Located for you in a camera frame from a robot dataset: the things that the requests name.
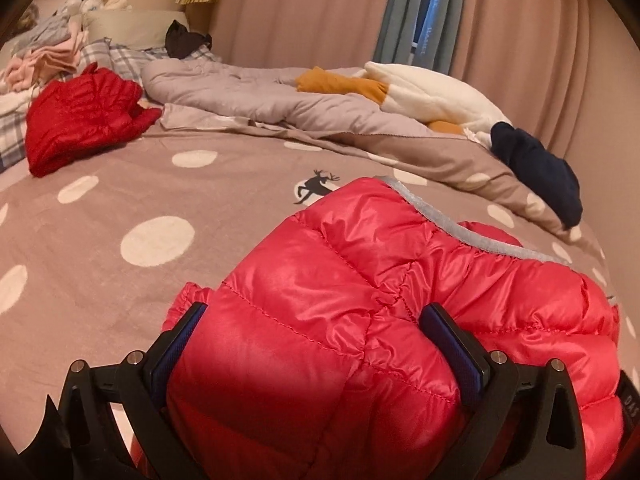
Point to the black garment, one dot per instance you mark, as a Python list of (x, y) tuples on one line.
[(182, 40)]

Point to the pink-red hooded puffer jacket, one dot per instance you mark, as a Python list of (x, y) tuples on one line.
[(325, 285)]

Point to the pink curtain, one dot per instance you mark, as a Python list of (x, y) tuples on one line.
[(525, 45), (300, 10)]

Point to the white and orange plush garment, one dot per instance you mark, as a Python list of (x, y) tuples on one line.
[(435, 95)]

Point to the dark red folded puffer jacket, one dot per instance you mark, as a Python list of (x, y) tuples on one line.
[(85, 115)]

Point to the plaid pillow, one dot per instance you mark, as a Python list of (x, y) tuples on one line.
[(125, 57)]

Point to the window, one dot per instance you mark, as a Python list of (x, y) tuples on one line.
[(427, 10)]

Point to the navy blue garment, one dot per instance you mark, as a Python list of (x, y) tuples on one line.
[(540, 170)]

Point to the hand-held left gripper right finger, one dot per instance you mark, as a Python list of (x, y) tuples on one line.
[(450, 345)]

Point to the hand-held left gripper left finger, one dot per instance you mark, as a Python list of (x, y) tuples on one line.
[(175, 340)]

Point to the grey-blue knitted garment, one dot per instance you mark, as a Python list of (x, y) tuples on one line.
[(47, 27)]

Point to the pink folded clothes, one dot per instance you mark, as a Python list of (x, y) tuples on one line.
[(55, 57)]

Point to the beige headboard cushion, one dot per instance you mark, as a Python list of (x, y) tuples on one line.
[(135, 27)]

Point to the blue-grey curtain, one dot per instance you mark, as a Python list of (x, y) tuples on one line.
[(395, 20)]

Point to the brown polka-dot bedsheet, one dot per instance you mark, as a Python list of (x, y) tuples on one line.
[(100, 285)]

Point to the grey duvet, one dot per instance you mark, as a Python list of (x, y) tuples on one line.
[(280, 105)]

